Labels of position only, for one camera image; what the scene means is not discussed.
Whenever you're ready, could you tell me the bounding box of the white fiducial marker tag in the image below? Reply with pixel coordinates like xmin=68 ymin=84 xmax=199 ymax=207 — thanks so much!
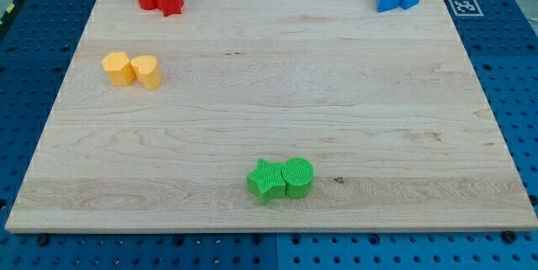
xmin=447 ymin=0 xmax=483 ymax=17

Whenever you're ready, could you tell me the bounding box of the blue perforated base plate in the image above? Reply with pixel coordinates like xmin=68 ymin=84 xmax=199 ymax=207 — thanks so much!
xmin=1 ymin=0 xmax=537 ymax=269

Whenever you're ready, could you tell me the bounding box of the yellow pentagon block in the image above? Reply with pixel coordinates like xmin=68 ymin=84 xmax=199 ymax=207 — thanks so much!
xmin=101 ymin=52 xmax=135 ymax=87

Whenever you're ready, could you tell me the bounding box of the wooden board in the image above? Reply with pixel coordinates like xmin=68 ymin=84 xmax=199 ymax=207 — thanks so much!
xmin=6 ymin=0 xmax=537 ymax=234

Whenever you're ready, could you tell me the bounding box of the green cylinder block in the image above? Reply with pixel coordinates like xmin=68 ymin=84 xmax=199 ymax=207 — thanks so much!
xmin=282 ymin=157 xmax=314 ymax=199

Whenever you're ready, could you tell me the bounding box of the green star block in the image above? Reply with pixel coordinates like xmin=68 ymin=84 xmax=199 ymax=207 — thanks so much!
xmin=246 ymin=158 xmax=287 ymax=205

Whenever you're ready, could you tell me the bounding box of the yellow heart block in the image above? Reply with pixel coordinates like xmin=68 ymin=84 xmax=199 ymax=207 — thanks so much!
xmin=130 ymin=55 xmax=162 ymax=90

